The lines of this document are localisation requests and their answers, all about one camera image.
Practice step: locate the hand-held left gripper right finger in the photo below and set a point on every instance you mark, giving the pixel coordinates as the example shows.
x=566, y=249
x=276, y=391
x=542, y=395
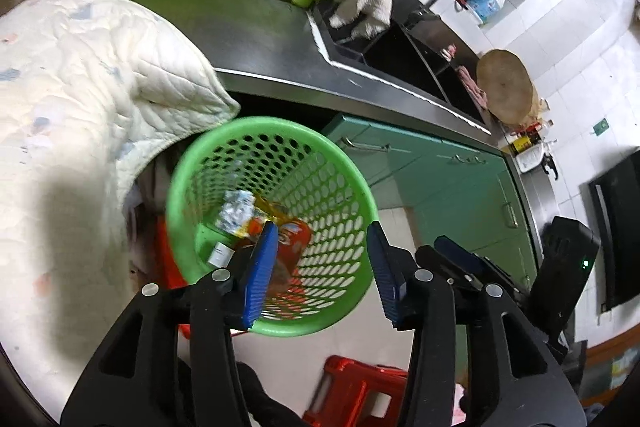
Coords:
x=385, y=272

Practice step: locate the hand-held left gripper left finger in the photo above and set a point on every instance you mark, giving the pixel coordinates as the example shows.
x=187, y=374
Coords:
x=262, y=267

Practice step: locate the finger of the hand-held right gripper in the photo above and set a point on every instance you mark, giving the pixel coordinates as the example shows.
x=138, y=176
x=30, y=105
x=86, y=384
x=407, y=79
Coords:
x=457, y=251

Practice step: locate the red plastic cup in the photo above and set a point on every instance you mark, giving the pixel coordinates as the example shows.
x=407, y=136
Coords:
x=295, y=242

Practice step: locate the silver foil wrapper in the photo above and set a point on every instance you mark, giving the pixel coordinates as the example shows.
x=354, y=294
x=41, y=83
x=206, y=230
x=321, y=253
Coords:
x=235, y=209

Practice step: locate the green perforated plastic basket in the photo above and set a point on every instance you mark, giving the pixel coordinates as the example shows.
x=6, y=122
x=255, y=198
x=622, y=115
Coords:
x=320, y=187

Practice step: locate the green kitchen cabinet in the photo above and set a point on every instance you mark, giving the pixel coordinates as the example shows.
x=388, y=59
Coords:
x=450, y=197

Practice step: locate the black appliance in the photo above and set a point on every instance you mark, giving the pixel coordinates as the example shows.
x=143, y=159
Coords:
x=617, y=232

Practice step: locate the white condiment tray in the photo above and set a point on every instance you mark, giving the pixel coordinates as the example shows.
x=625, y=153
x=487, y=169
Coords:
x=530, y=159

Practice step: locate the pink rag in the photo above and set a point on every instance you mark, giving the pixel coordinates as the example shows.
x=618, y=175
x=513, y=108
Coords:
x=472, y=87

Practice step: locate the round wooden chopping block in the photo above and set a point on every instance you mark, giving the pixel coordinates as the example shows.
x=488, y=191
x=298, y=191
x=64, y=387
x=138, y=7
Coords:
x=505, y=87

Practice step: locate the steel sink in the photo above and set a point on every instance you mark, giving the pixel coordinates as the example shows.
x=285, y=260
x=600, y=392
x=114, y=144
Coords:
x=400, y=57

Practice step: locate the white quilted mat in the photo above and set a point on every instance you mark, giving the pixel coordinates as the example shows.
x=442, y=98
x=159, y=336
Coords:
x=75, y=107

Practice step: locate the white detergent bottle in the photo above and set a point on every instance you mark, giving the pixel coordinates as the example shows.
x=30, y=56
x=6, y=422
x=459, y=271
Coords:
x=487, y=2

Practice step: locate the white rag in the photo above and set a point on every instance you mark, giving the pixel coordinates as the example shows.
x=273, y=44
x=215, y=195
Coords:
x=367, y=2

